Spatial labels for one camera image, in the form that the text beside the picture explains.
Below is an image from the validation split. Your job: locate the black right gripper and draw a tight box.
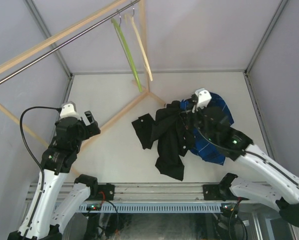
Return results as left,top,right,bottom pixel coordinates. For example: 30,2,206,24
179,101,217,144

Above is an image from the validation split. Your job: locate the blue plaid shirt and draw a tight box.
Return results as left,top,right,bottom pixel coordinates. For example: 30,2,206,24
189,92,235,166

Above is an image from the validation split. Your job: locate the black shirt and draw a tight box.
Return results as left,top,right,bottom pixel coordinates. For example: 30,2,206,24
131,100,195,181

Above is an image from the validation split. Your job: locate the wooden clothes rack frame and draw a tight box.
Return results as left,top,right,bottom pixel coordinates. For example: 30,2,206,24
0,0,166,176

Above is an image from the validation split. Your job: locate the beige wooden hanger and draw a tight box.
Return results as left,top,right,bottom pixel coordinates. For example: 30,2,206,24
124,14,153,82

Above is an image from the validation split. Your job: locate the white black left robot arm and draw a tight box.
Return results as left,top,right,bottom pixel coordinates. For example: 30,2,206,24
8,103,101,240

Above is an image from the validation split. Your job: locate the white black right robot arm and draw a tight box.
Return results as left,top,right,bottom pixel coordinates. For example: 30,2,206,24
191,107,299,228

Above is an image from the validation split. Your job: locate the green plastic hanger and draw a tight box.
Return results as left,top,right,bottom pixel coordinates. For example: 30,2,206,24
110,18,143,93

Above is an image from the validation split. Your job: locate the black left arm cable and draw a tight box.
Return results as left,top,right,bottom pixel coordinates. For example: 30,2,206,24
19,106,63,176

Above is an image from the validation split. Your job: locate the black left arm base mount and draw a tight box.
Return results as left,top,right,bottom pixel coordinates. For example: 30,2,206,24
96,183,115,201

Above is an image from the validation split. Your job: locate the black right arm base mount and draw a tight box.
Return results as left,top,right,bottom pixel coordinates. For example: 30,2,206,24
202,184,222,201

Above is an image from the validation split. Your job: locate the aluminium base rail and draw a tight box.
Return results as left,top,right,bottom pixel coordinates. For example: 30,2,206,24
26,182,265,201

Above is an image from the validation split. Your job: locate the metal clothes rail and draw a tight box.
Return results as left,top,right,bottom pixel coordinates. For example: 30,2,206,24
0,0,139,86

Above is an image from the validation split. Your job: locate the grey slotted cable duct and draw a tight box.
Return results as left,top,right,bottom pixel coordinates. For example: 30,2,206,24
78,202,223,214

